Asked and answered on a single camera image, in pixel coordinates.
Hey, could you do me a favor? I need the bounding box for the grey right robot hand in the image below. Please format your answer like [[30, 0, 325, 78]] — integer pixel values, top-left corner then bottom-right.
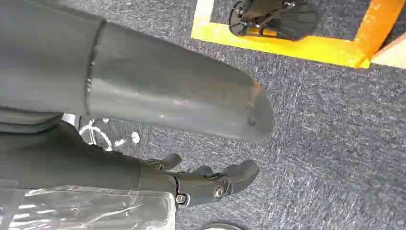
[[0, 0, 275, 208]]

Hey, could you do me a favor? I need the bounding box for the yellow floor tape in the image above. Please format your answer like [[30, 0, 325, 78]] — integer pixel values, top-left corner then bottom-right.
[[191, 0, 371, 69]]

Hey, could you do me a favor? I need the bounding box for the clear plastic bag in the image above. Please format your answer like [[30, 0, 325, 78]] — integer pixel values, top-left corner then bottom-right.
[[0, 185, 177, 230]]

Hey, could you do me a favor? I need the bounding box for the dark round object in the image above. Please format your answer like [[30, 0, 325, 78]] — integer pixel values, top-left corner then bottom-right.
[[202, 222, 243, 230]]

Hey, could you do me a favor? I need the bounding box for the orange table leg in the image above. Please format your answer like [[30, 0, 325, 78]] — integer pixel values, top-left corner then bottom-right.
[[353, 0, 406, 69]]

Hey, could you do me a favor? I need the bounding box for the pale board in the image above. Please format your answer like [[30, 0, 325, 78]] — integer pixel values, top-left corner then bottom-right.
[[370, 32, 406, 70]]

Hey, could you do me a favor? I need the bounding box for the white cable loop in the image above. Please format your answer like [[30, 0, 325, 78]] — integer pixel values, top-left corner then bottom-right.
[[62, 114, 141, 152]]

